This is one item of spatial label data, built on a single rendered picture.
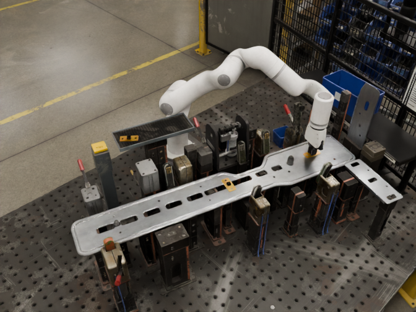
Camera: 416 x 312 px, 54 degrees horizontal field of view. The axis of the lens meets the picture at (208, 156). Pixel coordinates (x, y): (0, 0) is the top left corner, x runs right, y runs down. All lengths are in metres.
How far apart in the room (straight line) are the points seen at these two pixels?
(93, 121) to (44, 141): 0.49
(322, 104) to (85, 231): 1.15
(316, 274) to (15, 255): 1.42
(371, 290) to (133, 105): 2.97
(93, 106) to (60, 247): 2.38
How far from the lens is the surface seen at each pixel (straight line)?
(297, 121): 2.10
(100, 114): 4.16
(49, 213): 2.31
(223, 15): 4.67
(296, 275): 1.97
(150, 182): 1.82
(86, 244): 1.73
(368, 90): 2.07
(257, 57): 1.81
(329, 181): 1.91
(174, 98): 2.05
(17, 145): 4.02
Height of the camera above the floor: 2.33
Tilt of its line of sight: 41 degrees down
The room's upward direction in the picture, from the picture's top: straight up
